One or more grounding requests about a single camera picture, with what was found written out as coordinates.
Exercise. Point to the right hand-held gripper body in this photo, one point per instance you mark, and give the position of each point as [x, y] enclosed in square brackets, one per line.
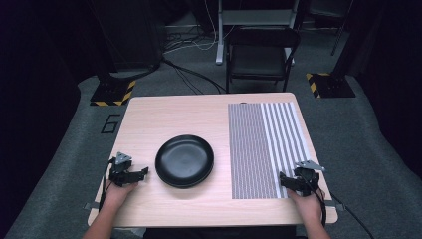
[307, 181]

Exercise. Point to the black folding chair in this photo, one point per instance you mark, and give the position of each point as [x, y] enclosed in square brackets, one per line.
[260, 56]

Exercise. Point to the person's dark clothing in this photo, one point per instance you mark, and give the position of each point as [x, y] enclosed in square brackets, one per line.
[219, 233]

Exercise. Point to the person's right hand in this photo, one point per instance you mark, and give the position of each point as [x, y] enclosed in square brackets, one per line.
[308, 206]

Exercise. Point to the grey white striped placemat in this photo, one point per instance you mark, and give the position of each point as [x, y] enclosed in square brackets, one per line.
[255, 149]

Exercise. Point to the black yellow striped stand base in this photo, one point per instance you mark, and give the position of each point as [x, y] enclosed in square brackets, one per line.
[331, 85]
[111, 93]

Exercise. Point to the person's left hand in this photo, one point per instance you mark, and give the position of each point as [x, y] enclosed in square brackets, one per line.
[118, 194]

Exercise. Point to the white metal table frame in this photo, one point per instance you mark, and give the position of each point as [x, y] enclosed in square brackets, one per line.
[252, 16]

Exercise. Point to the grey metal table bracket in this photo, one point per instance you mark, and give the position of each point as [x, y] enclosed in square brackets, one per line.
[335, 205]
[91, 206]

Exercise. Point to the black round plate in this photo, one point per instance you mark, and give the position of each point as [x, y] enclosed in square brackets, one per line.
[184, 161]

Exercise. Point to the dark curtain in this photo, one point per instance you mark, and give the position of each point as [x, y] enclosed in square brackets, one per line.
[391, 66]
[36, 66]

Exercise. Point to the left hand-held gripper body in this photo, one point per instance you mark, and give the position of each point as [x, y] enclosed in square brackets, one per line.
[120, 173]

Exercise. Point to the black stand leg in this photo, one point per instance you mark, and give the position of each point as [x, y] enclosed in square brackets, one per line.
[340, 36]

